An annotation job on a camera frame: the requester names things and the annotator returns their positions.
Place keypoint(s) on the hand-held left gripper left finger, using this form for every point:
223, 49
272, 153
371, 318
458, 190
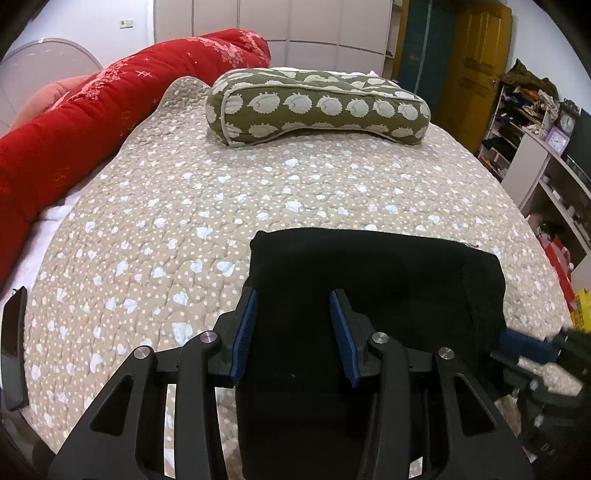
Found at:
244, 332

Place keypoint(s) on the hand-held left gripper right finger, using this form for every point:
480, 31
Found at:
344, 337

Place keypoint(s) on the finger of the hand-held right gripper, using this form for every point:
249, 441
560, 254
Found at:
526, 345
512, 369

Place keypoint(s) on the black pants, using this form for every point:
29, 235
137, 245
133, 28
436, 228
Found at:
392, 277

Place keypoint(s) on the yellow box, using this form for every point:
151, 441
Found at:
582, 311

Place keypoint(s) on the red cardboard box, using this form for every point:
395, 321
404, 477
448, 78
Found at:
561, 267

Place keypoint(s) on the beige quilted bedspread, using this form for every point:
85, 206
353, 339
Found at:
184, 207

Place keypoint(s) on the white cabinet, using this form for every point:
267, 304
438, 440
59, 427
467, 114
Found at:
531, 166

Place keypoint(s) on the purple clock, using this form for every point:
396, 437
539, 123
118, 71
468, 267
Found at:
557, 141

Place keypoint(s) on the white bed sheet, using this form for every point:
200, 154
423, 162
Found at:
51, 217

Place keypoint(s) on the cluttered white shelf rack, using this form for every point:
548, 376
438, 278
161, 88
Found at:
512, 120

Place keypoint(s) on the black ornate clock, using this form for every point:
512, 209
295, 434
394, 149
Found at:
568, 121

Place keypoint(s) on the green hedgehog print pillow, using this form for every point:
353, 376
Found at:
318, 108

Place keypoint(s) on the red floral quilt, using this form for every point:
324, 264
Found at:
69, 138

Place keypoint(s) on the yellow wooden door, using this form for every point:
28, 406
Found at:
471, 74

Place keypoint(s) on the dark teal curtain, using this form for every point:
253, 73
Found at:
427, 46

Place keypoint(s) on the pink pillow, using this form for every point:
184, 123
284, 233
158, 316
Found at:
41, 99

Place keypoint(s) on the white wardrobe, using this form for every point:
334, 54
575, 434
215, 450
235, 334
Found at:
277, 23

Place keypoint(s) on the white wall thermostat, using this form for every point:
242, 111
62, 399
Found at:
126, 23

